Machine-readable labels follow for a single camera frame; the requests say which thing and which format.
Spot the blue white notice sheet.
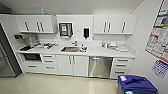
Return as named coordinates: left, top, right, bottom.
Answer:
left=151, top=59, right=168, bottom=79

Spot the blue dish soap bottle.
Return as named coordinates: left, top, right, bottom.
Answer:
left=101, top=40, right=107, bottom=49

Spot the green lid bin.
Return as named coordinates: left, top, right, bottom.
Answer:
left=121, top=90, right=158, bottom=94

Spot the dish tray with cups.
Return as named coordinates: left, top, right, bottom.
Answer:
left=34, top=41, right=58, bottom=51

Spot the white wide drawer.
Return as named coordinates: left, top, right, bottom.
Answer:
left=23, top=61, right=43, bottom=74

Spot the large wall poster board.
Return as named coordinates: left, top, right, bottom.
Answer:
left=144, top=6, right=168, bottom=64

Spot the blue spray bottle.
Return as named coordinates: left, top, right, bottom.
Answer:
left=40, top=8, right=45, bottom=16

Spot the blue lid recycling bin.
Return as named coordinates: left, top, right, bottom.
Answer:
left=118, top=74, right=159, bottom=94

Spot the built-in black microwave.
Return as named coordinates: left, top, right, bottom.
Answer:
left=22, top=52, right=43, bottom=62

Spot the stainless steel refrigerator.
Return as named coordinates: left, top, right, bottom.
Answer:
left=0, top=23, right=23, bottom=78

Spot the stainless steel dishwasher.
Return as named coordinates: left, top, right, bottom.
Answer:
left=88, top=55, right=114, bottom=79

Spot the steel paper towel dispenser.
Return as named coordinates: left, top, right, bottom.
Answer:
left=58, top=22, right=74, bottom=38

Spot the stainless steel sink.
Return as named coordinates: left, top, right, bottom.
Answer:
left=60, top=45, right=88, bottom=54

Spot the white two-door sink cabinet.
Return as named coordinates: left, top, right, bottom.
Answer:
left=55, top=54, right=90, bottom=78

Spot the white wall cabinet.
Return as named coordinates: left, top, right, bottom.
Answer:
left=92, top=13, right=138, bottom=36
left=14, top=14, right=58, bottom=34

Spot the black soap dispenser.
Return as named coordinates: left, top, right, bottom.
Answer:
left=82, top=27, right=91, bottom=40

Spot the chrome faucet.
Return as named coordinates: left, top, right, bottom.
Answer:
left=71, top=40, right=80, bottom=48

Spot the grey white dish cloth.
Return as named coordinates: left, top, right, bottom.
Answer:
left=116, top=45, right=130, bottom=53

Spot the white drawer unit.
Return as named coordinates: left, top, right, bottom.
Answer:
left=41, top=53, right=59, bottom=75
left=110, top=57, right=135, bottom=80

